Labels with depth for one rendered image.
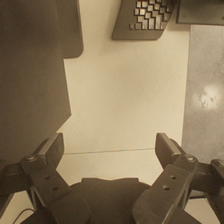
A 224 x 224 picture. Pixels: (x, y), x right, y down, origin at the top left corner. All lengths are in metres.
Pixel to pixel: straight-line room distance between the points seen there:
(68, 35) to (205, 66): 1.18
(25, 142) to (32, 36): 0.15
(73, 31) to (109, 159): 0.47
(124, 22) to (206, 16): 0.23
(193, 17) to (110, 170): 0.59
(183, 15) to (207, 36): 0.97
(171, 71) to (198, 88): 0.94
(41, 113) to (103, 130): 0.36
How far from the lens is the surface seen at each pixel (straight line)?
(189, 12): 0.55
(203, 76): 1.50
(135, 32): 0.53
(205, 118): 1.62
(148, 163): 0.68
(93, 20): 0.55
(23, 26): 0.25
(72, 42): 0.54
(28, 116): 0.23
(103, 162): 0.66
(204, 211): 1.86
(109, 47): 0.54
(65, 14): 0.56
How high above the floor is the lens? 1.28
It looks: 72 degrees down
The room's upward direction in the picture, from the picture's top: 177 degrees clockwise
